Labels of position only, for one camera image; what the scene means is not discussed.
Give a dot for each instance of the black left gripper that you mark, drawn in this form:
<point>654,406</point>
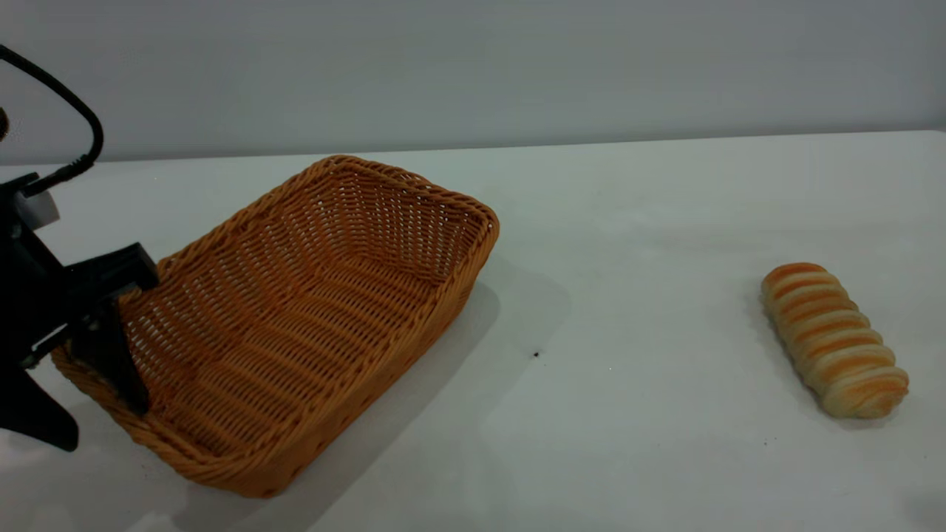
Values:
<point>41,295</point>

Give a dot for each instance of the orange woven wicker basket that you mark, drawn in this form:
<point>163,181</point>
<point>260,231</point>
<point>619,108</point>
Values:
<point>295,310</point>

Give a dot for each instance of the striped twisted bread roll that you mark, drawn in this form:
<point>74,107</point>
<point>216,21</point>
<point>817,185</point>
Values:
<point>835,343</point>

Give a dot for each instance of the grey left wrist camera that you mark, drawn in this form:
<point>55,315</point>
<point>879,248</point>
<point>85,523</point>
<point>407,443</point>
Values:
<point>38,210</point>

